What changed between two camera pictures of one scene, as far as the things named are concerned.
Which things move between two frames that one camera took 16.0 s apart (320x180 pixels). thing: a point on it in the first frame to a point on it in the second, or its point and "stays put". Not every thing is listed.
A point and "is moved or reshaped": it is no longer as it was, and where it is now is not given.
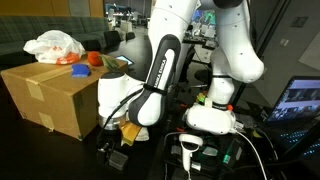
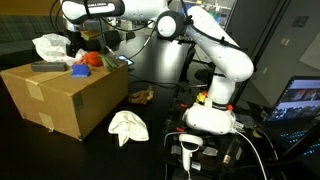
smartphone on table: [124, 58] stays put
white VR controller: [187, 154] stays put
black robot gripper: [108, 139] to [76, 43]
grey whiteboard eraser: [118, 159] to [44, 66]
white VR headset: [204, 117] stays put
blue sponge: [80, 70] stays put
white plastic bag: [55, 46] is moved or reshaped
